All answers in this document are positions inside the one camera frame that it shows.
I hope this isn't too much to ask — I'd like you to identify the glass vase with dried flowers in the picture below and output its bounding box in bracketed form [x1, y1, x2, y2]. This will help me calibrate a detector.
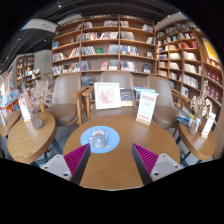
[188, 81, 213, 135]

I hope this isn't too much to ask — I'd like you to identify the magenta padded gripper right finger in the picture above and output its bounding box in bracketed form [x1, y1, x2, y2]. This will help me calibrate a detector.
[132, 143, 182, 185]

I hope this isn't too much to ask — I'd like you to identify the left vase with dried flowers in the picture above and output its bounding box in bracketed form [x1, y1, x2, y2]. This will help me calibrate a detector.
[20, 80, 53, 130]

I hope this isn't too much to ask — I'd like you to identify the yellow poster on shelf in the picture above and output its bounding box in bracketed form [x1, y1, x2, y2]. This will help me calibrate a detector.
[203, 38, 219, 62]

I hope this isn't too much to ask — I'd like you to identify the wooden bookshelf right wall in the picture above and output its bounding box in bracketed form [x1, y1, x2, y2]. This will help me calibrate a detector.
[156, 20, 223, 116]

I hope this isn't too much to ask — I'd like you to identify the round wooden table left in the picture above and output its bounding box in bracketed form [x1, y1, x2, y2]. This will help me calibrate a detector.
[7, 112, 57, 164]

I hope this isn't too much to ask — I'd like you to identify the brown leather armchair middle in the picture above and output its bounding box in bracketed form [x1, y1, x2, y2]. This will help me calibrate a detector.
[90, 71, 137, 119]

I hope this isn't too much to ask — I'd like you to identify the brown leather armchair left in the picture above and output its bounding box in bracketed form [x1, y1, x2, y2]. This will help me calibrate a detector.
[46, 73, 86, 126]

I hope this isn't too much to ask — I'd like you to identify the round wooden table centre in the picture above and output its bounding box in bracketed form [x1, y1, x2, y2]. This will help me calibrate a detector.
[63, 115, 180, 190]

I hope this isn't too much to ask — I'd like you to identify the round wooden table right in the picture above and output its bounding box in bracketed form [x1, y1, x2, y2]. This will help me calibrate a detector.
[176, 123, 216, 161]

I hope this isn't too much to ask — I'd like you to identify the brown leather armchair right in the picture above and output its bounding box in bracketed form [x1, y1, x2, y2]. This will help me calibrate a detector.
[146, 75, 183, 130]

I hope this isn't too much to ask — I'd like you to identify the small white sign left table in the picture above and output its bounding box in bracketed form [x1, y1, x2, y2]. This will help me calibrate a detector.
[18, 98, 31, 122]

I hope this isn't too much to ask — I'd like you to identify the round blue mouse pad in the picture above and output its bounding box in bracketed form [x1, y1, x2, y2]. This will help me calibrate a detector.
[80, 126, 120, 154]

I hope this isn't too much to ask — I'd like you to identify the brown leather armchair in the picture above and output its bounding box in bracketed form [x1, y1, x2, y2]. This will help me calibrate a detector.
[146, 75, 183, 130]
[90, 71, 137, 119]
[46, 73, 86, 126]

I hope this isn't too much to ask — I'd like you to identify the stack of books on chair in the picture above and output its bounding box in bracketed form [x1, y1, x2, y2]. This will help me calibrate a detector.
[175, 110, 194, 126]

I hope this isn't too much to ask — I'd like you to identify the white picture card stand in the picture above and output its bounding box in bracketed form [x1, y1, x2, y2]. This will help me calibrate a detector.
[94, 82, 121, 110]

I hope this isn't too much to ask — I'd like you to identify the wooden bookshelf back wall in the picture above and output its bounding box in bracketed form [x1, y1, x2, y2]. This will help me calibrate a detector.
[52, 14, 157, 85]

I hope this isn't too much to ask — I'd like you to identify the white red sign stand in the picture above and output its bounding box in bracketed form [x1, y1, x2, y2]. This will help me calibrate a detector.
[201, 112, 216, 139]

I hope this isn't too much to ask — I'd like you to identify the tall narrow menu sign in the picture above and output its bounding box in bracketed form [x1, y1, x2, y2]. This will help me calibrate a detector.
[136, 91, 158, 125]

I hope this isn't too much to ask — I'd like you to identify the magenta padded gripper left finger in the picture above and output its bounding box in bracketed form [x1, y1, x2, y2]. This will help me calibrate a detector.
[42, 144, 91, 185]

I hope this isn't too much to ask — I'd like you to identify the wooden bookshelf wall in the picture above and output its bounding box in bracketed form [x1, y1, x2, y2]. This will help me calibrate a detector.
[52, 14, 157, 85]
[156, 20, 223, 116]

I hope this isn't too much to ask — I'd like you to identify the round wooden table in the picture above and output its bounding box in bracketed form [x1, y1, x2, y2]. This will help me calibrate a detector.
[176, 123, 216, 161]
[7, 112, 57, 164]
[63, 115, 180, 190]

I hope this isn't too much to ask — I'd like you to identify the grey computer mouse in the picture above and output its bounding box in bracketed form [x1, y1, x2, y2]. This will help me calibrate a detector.
[92, 131, 107, 149]

